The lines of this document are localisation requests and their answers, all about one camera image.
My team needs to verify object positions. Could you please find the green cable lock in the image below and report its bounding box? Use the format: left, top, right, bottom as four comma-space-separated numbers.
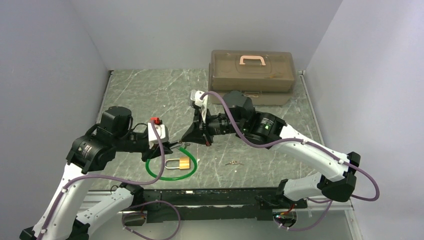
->
159, 141, 198, 182

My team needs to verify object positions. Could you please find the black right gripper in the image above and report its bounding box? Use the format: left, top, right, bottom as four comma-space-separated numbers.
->
181, 106, 246, 147

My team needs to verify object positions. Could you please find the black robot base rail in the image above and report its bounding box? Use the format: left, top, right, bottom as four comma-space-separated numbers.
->
126, 187, 308, 223

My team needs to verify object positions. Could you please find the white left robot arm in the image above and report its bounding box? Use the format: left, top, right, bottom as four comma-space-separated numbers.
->
19, 106, 171, 240

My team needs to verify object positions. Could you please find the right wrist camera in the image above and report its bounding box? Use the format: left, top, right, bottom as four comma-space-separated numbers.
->
190, 90, 208, 123

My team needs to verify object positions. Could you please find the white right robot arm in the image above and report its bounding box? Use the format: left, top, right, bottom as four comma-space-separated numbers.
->
181, 90, 361, 208

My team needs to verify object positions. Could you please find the brass padlock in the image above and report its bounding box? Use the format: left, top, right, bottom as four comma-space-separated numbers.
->
165, 156, 191, 170

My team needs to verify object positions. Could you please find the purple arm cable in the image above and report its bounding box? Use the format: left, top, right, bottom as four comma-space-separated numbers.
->
35, 121, 182, 240
200, 91, 381, 232

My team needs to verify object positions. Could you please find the silver key bunch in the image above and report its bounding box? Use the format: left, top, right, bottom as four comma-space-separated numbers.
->
225, 160, 244, 166

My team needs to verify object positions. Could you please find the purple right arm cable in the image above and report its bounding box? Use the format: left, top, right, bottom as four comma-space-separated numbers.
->
200, 91, 381, 232

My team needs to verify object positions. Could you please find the brown plastic toolbox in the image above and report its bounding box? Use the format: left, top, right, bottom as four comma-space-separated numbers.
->
208, 50, 297, 106

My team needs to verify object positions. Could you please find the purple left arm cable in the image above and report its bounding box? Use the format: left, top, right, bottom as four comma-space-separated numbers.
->
35, 121, 182, 240

